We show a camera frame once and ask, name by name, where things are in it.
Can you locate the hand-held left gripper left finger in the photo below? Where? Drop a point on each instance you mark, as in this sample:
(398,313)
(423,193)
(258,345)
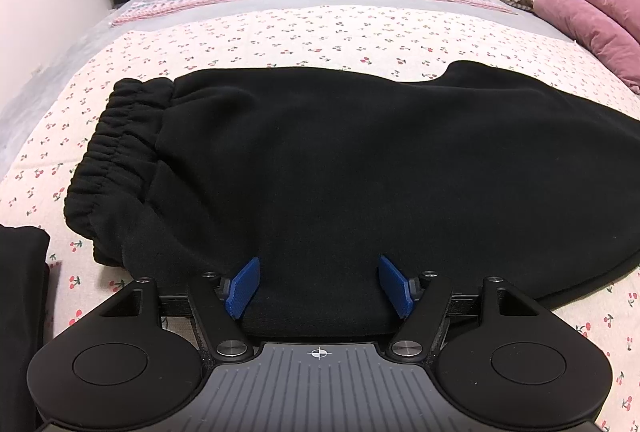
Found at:
(242,287)

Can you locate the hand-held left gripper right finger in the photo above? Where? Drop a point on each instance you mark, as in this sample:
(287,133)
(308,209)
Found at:
(397,284)

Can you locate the black pants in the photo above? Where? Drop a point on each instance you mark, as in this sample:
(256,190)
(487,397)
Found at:
(350,172)

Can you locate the dark cloth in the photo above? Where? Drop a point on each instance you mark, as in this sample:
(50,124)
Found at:
(22,322)

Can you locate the pink velvet folded quilt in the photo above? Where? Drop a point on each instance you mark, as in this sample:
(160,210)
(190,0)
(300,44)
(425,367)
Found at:
(590,7)

